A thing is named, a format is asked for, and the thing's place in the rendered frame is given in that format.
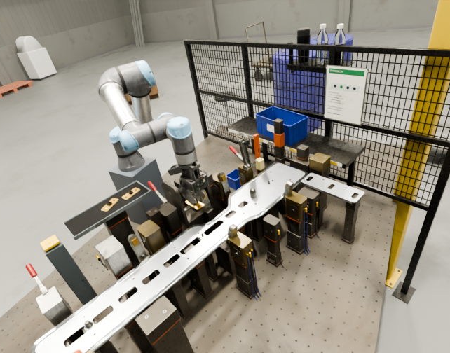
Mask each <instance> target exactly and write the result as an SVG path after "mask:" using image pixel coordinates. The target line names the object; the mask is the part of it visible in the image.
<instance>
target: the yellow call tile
mask: <svg viewBox="0 0 450 353"><path fill-rule="evenodd" d="M59 243H60V241H59V239H57V237H56V236H55V235H53V236H51V237H49V238H48V239H46V240H44V241H42V242H41V243H40V245H41V246H42V248H43V250H44V251H48V250H49V249H51V248H53V247H54V246H56V245H58V244H59Z"/></svg>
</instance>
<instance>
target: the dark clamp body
mask: <svg viewBox="0 0 450 353"><path fill-rule="evenodd" d="M157 209H158V210H160V212H161V215H162V217H163V224H164V226H165V229H166V232H167V234H168V237H169V240H170V241H171V240H173V239H174V238H175V237H176V236H178V235H179V234H180V233H182V232H183V231H182V228H183V226H182V222H181V220H180V217H179V214H178V211H177V208H176V207H174V206H173V205H171V204H170V203H169V202H166V203H165V204H164V203H163V204H162V205H160V206H159V207H157Z"/></svg>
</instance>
